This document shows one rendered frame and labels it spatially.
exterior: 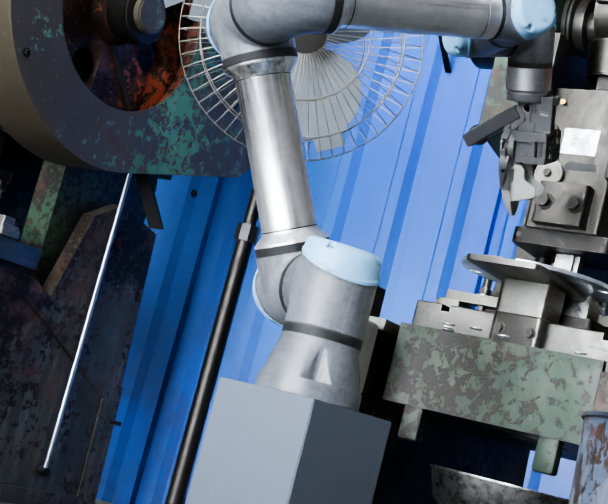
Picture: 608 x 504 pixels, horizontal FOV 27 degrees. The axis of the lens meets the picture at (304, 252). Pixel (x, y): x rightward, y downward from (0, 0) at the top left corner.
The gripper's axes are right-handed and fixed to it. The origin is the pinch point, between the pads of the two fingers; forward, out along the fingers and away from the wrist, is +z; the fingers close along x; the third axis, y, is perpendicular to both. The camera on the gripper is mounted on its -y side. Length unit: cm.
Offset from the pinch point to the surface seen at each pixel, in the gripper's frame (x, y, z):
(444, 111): 161, -88, 4
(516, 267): -2.9, 3.3, 9.6
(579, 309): 18.3, 7.9, 21.0
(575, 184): 21.8, 4.1, -1.6
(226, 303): 34, -83, 39
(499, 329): 2.8, -1.4, 22.8
